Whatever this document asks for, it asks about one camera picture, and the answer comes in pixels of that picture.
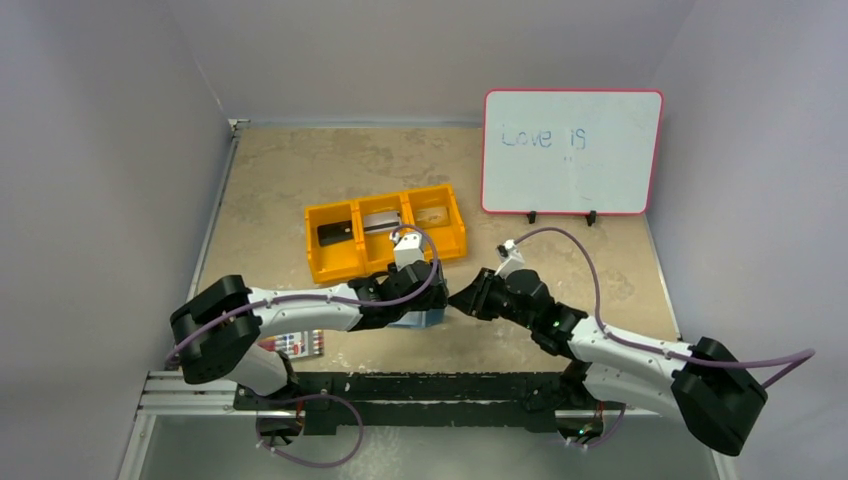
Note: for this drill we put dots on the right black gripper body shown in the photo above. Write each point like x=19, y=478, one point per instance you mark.
x=486, y=296

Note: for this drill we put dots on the silver card in bin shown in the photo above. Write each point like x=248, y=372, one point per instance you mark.
x=378, y=222

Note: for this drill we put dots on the marker pen pack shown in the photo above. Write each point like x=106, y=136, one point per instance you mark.
x=296, y=345

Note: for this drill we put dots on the black card in bin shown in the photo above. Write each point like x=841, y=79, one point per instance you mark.
x=334, y=233

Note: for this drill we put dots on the yellow bin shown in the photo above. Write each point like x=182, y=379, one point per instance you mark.
x=378, y=247
x=451, y=241
x=337, y=262

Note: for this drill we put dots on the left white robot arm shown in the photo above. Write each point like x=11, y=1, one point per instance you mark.
x=217, y=333

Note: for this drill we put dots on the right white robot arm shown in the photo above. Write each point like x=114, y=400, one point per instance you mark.
x=701, y=385

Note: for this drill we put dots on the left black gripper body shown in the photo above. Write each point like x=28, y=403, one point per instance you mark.
x=433, y=300

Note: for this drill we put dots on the blue card holder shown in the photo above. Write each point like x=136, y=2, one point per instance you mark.
x=419, y=319

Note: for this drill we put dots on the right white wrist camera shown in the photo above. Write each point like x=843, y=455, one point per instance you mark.
x=510, y=257

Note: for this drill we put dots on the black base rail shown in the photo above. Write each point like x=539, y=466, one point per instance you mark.
x=538, y=402

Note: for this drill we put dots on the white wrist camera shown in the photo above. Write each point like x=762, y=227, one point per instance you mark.
x=510, y=257
x=407, y=248

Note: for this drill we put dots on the left yellow bin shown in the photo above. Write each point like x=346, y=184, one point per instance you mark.
x=337, y=262

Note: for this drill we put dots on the right whiteboard stand foot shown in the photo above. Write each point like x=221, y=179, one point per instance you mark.
x=591, y=218

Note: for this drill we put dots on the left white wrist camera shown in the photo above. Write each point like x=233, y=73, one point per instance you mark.
x=407, y=248

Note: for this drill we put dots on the gold card in bin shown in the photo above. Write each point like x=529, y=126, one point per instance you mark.
x=432, y=217

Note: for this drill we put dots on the pink framed whiteboard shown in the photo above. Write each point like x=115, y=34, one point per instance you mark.
x=569, y=151

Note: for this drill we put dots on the right yellow bin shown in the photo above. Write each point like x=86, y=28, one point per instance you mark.
x=451, y=241

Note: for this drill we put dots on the middle yellow bin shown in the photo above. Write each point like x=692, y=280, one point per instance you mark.
x=378, y=247

